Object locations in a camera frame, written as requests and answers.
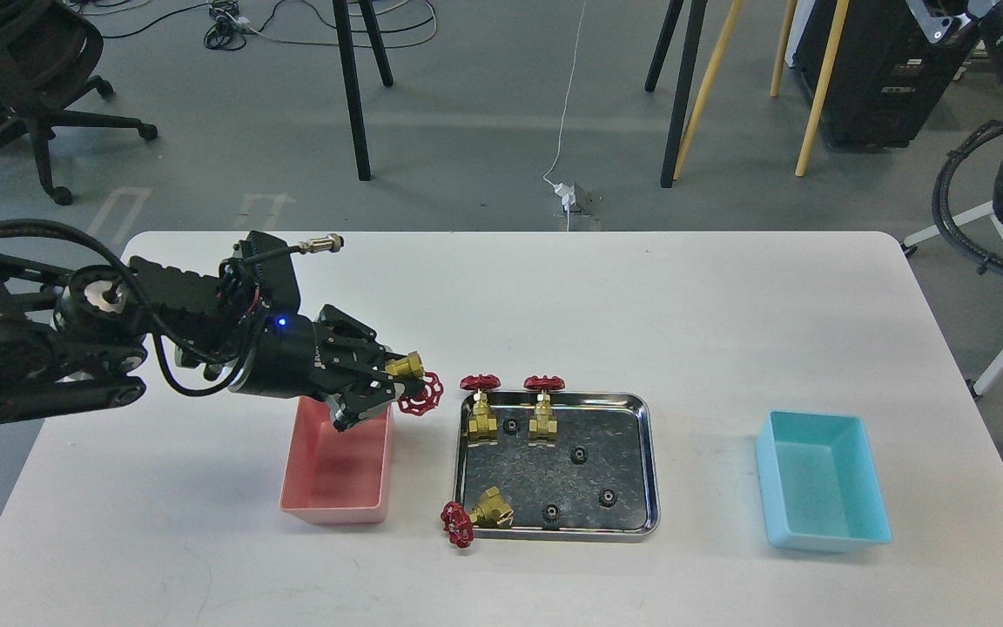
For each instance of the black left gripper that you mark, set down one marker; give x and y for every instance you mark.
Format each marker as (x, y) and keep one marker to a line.
(331, 359)

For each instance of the brass valve red wheel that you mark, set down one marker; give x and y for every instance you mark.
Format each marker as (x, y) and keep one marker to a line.
(422, 391)

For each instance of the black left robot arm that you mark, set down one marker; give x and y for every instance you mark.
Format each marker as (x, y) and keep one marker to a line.
(74, 319)

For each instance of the pink plastic box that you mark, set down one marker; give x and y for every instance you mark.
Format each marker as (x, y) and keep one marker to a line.
(334, 477)

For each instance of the brass valve top left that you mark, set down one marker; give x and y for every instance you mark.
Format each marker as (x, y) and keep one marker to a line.
(482, 423)

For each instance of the brass valve top right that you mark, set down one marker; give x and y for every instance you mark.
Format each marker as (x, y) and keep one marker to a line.
(543, 426)

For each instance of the brass valve bottom left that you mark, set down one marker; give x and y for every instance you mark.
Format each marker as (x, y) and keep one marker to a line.
(491, 512)

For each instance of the small black gear bottom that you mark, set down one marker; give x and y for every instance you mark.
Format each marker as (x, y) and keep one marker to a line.
(551, 513)

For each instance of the blue plastic box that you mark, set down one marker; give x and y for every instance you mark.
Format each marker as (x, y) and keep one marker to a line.
(819, 483)

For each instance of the stainless steel tray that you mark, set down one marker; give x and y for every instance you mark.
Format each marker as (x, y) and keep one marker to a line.
(615, 429)

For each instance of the black tripod leg left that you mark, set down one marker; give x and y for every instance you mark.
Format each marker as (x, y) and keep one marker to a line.
(350, 75)

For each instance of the black and wooden easel legs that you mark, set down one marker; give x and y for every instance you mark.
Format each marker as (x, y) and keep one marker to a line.
(687, 112)

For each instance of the black office chair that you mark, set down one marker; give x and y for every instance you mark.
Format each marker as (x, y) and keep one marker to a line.
(48, 55)

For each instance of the black equipment case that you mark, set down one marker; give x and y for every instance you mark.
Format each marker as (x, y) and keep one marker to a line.
(887, 77)

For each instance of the white power adapter with cable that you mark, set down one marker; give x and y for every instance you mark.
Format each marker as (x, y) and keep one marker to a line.
(567, 192)

